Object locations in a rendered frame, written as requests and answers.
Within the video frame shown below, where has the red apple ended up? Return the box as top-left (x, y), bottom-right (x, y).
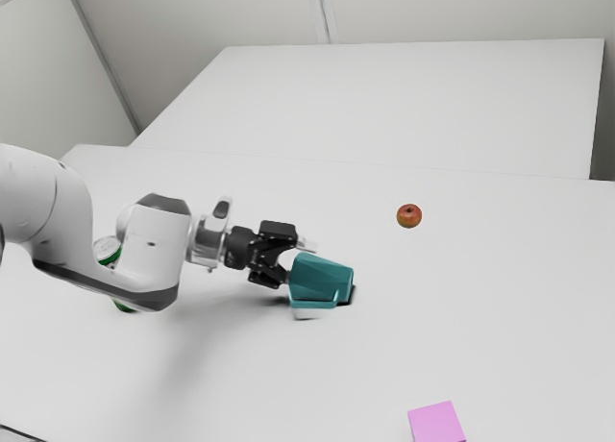
top-left (396, 203), bottom-right (424, 231)

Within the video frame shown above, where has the teal faceted mug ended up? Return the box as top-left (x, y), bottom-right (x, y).
top-left (286, 252), bottom-right (356, 323)

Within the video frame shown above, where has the green can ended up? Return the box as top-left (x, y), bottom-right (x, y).
top-left (92, 236), bottom-right (139, 315)

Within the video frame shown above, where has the pink block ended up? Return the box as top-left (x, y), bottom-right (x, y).
top-left (406, 400), bottom-right (469, 442)

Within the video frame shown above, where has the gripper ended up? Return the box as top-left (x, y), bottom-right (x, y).
top-left (224, 219), bottom-right (319, 290)

